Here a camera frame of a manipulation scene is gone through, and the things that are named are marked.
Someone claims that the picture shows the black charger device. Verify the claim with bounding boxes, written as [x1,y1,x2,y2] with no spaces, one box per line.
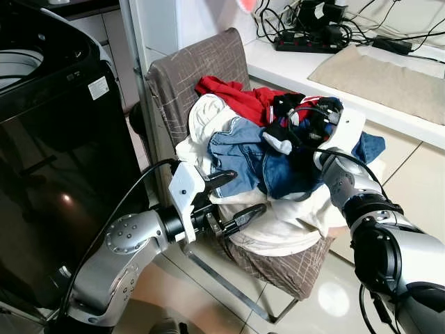
[298,0,350,41]

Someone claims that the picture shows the white label sticker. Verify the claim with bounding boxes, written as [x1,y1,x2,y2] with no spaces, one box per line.
[88,76,111,101]

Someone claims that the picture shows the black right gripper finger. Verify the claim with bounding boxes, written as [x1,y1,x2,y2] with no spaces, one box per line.
[263,123,300,145]
[273,93,307,118]

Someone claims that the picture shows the white drawer cabinet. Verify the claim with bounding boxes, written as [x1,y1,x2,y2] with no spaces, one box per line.
[68,8,141,113]

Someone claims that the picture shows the dark robot leg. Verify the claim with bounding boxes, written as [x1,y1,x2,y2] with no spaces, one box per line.
[149,317,187,334]

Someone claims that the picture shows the dark red white striped garment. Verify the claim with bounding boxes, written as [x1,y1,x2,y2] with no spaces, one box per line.
[273,95,346,147]

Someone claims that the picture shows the black power adapter brick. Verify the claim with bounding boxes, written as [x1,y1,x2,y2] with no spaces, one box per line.
[371,35,414,57]

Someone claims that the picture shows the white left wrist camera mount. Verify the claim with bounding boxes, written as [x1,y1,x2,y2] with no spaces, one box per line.
[168,161,208,244]

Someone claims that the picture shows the black power strip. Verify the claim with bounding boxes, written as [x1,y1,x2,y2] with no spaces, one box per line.
[273,33,349,55]

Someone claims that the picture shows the white counter cabinet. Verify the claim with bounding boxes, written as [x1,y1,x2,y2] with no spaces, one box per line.
[245,38,445,265]

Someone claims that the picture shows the blue denim garment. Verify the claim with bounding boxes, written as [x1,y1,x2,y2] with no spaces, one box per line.
[208,116,387,202]

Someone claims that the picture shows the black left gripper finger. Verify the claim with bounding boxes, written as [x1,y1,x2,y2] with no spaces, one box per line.
[222,203,269,234]
[204,170,239,192]

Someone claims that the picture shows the red round object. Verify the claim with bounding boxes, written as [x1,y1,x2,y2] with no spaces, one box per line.
[236,0,259,14]

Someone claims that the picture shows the chair with brown checked cover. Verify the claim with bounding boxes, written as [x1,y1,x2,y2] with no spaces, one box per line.
[145,27,336,325]

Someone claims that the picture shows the beige cloth mat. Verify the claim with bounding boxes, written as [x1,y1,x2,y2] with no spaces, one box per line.
[307,45,445,127]

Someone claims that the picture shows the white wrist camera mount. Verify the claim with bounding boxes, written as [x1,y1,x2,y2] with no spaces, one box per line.
[316,107,368,172]
[168,161,208,244]

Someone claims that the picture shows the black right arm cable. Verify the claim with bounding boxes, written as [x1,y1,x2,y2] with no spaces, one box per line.
[288,104,391,204]

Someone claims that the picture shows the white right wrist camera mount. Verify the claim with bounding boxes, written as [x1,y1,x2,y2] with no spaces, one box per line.
[316,107,368,172]

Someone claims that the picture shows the black top-load washing machine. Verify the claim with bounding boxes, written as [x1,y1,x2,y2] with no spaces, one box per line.
[0,0,151,315]

